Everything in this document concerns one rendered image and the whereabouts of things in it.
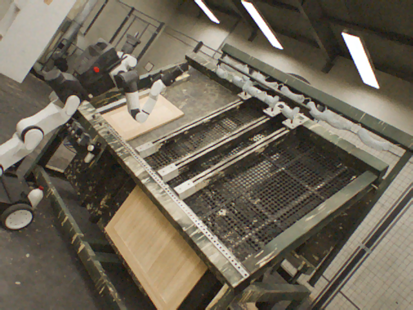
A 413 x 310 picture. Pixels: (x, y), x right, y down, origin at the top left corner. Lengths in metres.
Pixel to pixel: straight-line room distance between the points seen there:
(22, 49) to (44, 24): 0.55
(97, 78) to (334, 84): 6.17
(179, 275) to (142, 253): 0.35
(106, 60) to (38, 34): 4.19
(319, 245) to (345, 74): 5.72
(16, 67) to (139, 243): 4.75
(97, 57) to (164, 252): 1.38
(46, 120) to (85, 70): 0.44
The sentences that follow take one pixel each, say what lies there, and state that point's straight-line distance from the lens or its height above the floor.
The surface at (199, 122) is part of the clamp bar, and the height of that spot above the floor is 1.35.
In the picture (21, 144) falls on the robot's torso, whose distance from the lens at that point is 2.64.
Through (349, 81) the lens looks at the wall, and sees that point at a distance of 7.95.
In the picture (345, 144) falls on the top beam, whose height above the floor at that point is 1.84.
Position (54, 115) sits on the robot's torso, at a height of 0.80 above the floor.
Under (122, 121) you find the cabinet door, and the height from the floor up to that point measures 0.97.
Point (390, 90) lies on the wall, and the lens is 7.63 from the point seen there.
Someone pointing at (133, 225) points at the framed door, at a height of 0.46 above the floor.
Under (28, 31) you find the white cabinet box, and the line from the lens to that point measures 6.64.
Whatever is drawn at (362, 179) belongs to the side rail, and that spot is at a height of 1.69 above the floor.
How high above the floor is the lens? 1.41
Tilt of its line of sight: 5 degrees down
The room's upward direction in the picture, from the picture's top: 37 degrees clockwise
